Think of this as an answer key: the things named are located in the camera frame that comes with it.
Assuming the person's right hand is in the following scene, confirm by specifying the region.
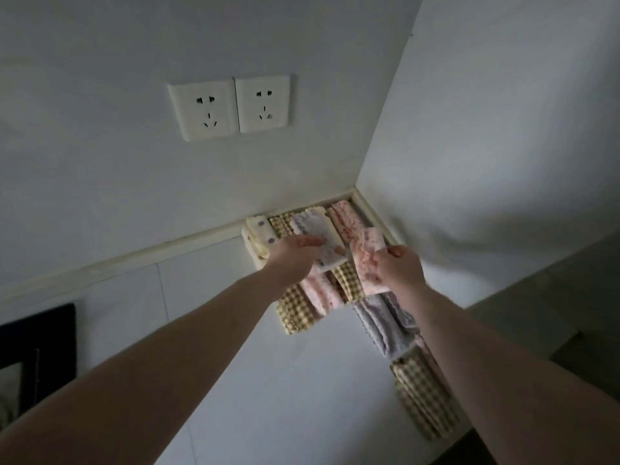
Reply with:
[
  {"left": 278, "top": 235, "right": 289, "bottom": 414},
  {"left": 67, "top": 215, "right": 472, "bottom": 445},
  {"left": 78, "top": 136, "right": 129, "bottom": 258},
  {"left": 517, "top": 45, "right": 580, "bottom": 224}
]
[{"left": 370, "top": 244, "right": 428, "bottom": 302}]

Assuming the person's left hand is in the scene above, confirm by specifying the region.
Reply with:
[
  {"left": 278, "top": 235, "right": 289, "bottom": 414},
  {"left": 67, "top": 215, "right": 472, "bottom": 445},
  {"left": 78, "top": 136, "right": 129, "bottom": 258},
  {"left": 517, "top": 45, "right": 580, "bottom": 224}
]
[{"left": 264, "top": 235, "right": 326, "bottom": 299}]

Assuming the white dotted scalloped cloth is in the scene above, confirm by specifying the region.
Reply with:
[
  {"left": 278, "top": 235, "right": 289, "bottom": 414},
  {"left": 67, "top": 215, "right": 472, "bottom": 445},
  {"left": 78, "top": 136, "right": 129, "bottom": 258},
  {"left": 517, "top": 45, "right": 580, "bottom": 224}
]
[{"left": 290, "top": 207, "right": 349, "bottom": 277}]

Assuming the pink floral cloth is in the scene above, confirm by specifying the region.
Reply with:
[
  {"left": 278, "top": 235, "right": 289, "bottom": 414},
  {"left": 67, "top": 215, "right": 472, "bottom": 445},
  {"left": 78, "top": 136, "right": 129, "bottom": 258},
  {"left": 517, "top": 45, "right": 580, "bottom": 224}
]
[
  {"left": 349, "top": 227, "right": 394, "bottom": 299},
  {"left": 299, "top": 272, "right": 346, "bottom": 316},
  {"left": 328, "top": 200, "right": 363, "bottom": 243}
]

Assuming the person's left forearm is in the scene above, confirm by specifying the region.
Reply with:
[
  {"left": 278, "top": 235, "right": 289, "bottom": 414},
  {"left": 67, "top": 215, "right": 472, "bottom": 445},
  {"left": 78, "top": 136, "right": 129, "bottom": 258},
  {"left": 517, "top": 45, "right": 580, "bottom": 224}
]
[{"left": 0, "top": 270, "right": 294, "bottom": 465}]

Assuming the person's right forearm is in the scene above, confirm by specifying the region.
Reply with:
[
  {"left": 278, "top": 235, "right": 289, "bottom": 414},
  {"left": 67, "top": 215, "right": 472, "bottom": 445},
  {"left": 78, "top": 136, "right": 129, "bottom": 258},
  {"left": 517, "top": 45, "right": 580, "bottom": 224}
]
[{"left": 400, "top": 281, "right": 620, "bottom": 465}]

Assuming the yellow checked folded cloth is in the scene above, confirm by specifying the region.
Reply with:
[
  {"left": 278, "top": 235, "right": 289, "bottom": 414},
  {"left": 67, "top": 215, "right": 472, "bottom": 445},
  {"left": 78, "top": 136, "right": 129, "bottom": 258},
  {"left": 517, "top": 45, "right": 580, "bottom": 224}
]
[
  {"left": 268, "top": 211, "right": 299, "bottom": 239},
  {"left": 275, "top": 284, "right": 321, "bottom": 336},
  {"left": 331, "top": 259, "right": 365, "bottom": 304},
  {"left": 389, "top": 347, "right": 462, "bottom": 442}
]

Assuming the cream purple-dotted folded cloth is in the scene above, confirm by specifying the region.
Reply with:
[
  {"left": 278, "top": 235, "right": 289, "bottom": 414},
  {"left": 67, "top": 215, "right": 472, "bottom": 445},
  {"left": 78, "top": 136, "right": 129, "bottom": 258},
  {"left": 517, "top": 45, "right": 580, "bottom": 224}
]
[{"left": 241, "top": 215, "right": 278, "bottom": 260}]

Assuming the lavender grey folded cloth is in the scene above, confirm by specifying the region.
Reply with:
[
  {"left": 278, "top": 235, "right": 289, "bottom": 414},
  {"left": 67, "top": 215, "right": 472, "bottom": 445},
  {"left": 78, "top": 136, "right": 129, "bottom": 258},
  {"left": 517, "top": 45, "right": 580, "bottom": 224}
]
[{"left": 353, "top": 292, "right": 421, "bottom": 360}]

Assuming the black countertop appliance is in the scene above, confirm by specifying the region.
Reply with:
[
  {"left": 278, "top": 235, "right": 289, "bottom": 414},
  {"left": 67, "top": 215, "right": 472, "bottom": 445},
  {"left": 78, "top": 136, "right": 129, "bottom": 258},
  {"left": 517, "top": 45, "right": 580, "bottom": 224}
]
[{"left": 0, "top": 302, "right": 78, "bottom": 431}]

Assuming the white wall power socket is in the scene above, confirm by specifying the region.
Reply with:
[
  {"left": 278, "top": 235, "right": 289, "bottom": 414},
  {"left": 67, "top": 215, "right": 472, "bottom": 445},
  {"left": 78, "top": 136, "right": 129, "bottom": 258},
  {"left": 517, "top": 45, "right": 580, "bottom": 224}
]
[
  {"left": 235, "top": 74, "right": 292, "bottom": 134},
  {"left": 168, "top": 80, "right": 240, "bottom": 142}
]

